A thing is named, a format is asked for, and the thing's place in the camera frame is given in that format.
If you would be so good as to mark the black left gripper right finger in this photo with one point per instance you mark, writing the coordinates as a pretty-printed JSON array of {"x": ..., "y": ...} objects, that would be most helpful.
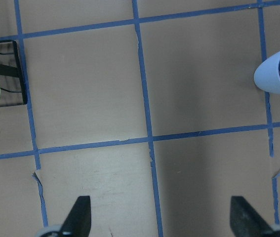
[{"x": 245, "y": 220}]

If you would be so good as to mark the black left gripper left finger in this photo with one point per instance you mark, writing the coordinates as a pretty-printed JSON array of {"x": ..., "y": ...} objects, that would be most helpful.
[{"x": 78, "y": 221}]

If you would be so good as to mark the blue plastic cup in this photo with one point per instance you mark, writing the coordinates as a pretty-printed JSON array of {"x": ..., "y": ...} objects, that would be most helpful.
[{"x": 266, "y": 76}]

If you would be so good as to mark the black wire cup rack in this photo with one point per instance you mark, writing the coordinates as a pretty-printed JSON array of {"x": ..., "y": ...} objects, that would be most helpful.
[{"x": 13, "y": 90}]

